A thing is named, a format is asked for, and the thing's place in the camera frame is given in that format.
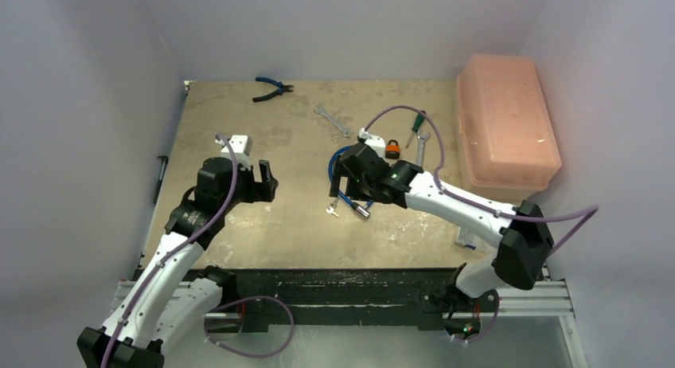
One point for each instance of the clear plastic bags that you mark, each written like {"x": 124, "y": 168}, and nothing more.
{"x": 482, "y": 240}

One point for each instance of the small silver wrench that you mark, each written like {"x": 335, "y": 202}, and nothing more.
{"x": 345, "y": 131}

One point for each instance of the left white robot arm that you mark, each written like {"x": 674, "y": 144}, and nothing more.
{"x": 148, "y": 322}

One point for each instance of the black handled tool at edge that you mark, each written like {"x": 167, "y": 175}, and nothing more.
{"x": 163, "y": 159}

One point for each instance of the orange black padlock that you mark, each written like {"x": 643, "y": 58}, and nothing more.
{"x": 392, "y": 150}

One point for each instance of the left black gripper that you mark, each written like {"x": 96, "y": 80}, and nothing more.
{"x": 261, "y": 191}

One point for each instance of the silver key bunch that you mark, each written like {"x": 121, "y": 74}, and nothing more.
{"x": 331, "y": 208}

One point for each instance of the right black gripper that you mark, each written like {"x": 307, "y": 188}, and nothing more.
{"x": 345, "y": 173}

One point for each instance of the orange plastic toolbox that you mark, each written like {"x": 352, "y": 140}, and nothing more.
{"x": 506, "y": 146}

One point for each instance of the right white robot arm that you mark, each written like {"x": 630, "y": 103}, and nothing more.
{"x": 518, "y": 233}

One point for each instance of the green handled screwdriver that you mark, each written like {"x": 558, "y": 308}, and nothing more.
{"x": 420, "y": 118}

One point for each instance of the large silver wrench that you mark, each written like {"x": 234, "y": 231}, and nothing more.
{"x": 422, "y": 138}

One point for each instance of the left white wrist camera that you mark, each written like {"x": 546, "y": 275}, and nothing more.
{"x": 237, "y": 149}

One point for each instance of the blue cable lock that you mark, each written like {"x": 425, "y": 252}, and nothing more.
{"x": 360, "y": 210}

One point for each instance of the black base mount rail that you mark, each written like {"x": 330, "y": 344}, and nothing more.
{"x": 407, "y": 297}

